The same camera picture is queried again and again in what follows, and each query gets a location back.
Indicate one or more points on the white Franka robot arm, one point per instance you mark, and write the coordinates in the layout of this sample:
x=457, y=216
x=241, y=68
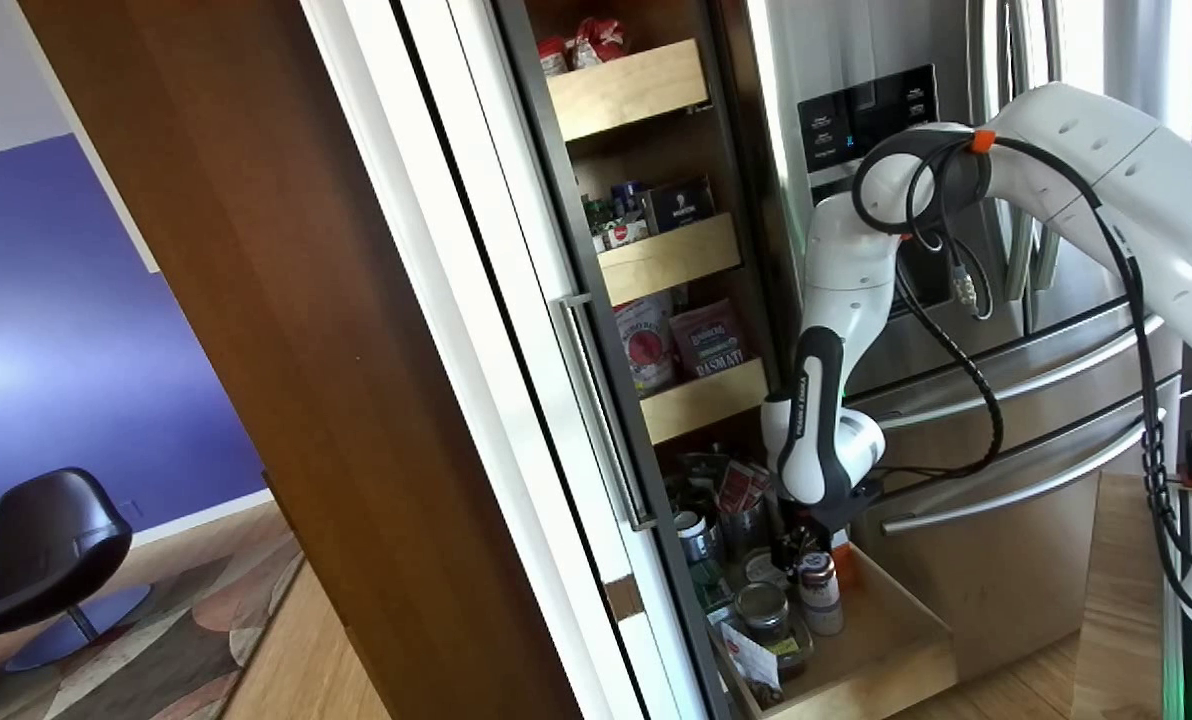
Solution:
x=1131, y=172

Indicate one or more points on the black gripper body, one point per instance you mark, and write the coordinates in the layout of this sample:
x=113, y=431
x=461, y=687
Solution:
x=823, y=514

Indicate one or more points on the white printed paper packet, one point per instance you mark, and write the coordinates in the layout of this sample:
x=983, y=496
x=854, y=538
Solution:
x=752, y=662

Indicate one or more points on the cans and jars cluster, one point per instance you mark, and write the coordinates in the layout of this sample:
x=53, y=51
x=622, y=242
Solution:
x=877, y=652

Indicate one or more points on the wooden pull-out pantry drawer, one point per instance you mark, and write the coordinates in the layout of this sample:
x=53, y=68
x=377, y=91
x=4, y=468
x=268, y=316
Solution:
x=669, y=261
x=701, y=400
x=626, y=91

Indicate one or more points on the patterned brown area rug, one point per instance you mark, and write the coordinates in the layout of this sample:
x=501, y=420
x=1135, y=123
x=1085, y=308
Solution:
x=131, y=652

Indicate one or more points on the white printed food bag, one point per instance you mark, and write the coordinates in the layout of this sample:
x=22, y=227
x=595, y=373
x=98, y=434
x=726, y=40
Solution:
x=647, y=345

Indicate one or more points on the black swivel lounge chair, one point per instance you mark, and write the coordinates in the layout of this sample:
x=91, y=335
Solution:
x=42, y=543

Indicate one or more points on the tall jar with grey lid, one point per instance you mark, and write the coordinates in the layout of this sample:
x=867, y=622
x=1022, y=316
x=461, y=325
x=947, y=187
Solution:
x=693, y=538

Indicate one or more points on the reddish food packet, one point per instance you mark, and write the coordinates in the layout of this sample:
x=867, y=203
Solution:
x=707, y=338

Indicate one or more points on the stainless steel refrigerator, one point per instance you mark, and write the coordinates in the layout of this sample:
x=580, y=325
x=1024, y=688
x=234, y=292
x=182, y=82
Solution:
x=1022, y=585

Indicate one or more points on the fridge water ice dispenser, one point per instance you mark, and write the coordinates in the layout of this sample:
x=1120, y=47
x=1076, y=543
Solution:
x=871, y=114

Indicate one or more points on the dark labelled box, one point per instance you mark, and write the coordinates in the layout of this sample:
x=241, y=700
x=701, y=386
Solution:
x=684, y=203

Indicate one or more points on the red white snack packet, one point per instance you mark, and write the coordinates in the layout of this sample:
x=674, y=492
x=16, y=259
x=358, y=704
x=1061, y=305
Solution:
x=603, y=40
x=554, y=53

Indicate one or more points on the silver ribbed door rail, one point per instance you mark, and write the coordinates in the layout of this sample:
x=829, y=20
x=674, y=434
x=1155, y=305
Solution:
x=599, y=400

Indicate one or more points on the small white labelled packet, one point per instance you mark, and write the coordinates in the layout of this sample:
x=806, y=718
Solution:
x=618, y=216

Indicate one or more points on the wooden pantry cabinet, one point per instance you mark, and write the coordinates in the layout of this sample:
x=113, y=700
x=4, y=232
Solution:
x=751, y=203

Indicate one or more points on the tall pantry cabinet door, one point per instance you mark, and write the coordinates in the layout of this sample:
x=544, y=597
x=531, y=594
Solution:
x=288, y=335

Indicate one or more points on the red labelled can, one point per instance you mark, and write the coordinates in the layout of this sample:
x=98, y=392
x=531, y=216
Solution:
x=745, y=496

